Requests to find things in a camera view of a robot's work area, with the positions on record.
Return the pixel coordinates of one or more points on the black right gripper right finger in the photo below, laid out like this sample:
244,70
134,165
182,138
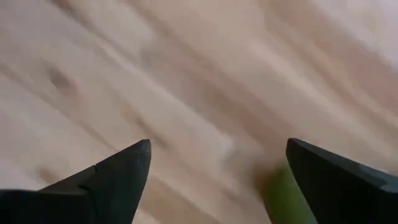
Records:
348,196

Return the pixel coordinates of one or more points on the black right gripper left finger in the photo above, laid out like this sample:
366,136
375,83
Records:
93,199

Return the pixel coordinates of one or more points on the green avocado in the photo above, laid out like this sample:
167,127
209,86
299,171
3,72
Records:
283,199

